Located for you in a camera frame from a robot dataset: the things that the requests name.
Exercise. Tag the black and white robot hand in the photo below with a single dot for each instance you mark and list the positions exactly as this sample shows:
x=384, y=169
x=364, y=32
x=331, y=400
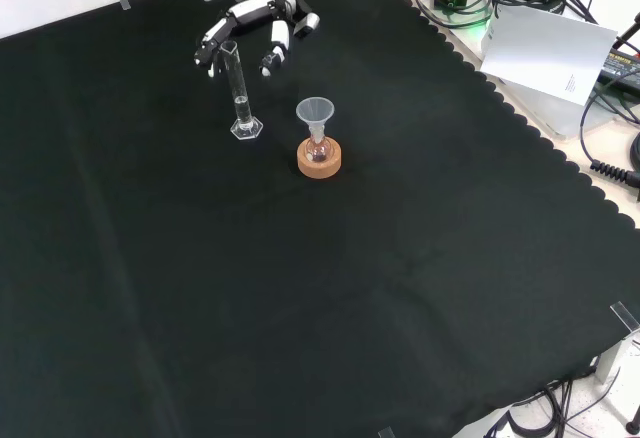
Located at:
x=255, y=5

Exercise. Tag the clear glass graduated cylinder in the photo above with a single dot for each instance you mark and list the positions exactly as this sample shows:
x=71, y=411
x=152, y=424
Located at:
x=241, y=108

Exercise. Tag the clear plastic funnel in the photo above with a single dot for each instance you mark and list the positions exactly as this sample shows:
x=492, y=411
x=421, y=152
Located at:
x=315, y=110

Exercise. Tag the clear tape piece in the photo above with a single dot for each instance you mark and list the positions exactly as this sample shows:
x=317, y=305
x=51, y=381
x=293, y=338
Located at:
x=125, y=4
x=625, y=316
x=386, y=433

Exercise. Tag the round-bottom glass flask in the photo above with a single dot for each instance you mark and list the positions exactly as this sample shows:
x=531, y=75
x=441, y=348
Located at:
x=318, y=151

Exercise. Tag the black bench cloth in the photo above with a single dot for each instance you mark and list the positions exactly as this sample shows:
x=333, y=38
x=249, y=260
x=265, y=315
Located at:
x=300, y=283

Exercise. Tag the grey metal box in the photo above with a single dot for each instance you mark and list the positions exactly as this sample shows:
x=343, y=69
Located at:
x=565, y=118

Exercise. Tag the black power adapter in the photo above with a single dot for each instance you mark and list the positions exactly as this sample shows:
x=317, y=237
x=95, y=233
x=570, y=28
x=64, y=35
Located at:
x=622, y=65

